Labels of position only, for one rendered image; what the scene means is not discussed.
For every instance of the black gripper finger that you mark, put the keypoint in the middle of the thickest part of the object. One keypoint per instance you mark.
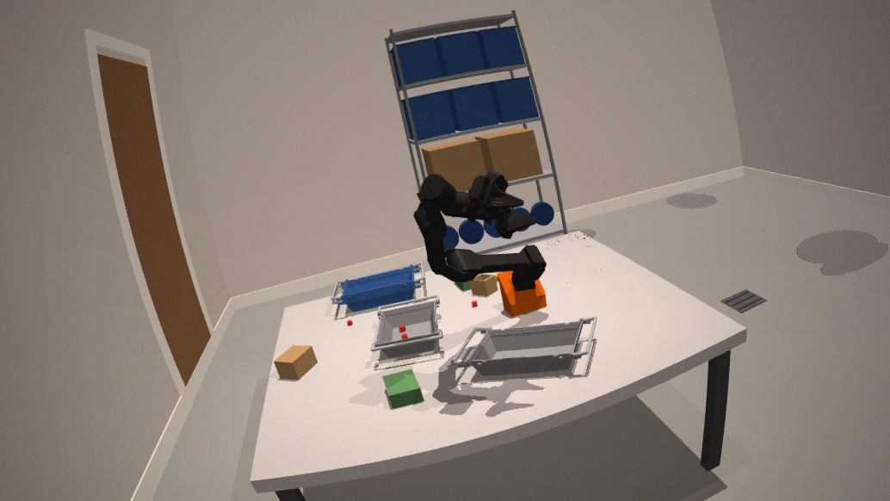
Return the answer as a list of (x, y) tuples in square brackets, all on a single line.
[(518, 221), (496, 199)]

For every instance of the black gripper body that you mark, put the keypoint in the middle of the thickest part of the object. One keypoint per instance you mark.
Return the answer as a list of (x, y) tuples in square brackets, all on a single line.
[(472, 206)]

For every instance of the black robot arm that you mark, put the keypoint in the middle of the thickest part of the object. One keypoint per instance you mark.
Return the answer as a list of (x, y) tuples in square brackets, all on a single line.
[(437, 194)]

